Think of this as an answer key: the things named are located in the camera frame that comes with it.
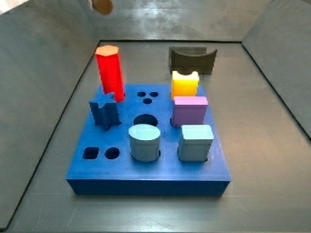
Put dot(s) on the brown cylinder peg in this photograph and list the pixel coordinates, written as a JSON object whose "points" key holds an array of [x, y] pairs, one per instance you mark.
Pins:
{"points": [[103, 6]]}

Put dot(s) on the blue shape sorter board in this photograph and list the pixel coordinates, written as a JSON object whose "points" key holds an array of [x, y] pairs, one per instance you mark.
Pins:
{"points": [[131, 159]]}

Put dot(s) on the light blue cylinder peg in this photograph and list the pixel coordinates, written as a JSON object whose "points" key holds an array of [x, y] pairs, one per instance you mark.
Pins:
{"points": [[144, 142]]}

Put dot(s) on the purple rectangular block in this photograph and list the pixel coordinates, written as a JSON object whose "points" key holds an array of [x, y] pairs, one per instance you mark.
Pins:
{"points": [[188, 110]]}

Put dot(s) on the yellow arch block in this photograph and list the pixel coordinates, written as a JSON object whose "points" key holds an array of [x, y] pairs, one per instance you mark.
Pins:
{"points": [[184, 84]]}

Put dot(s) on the blue star peg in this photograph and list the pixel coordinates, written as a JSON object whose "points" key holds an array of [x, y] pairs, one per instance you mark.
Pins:
{"points": [[104, 111]]}

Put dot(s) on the light blue square peg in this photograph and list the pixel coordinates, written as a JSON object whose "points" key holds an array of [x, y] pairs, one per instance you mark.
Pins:
{"points": [[195, 143]]}

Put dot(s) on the black curved cradle stand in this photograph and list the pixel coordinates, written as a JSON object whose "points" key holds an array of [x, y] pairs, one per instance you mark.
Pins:
{"points": [[188, 59]]}

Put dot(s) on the red hexagonal peg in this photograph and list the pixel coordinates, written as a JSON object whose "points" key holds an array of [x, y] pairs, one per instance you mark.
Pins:
{"points": [[109, 68]]}

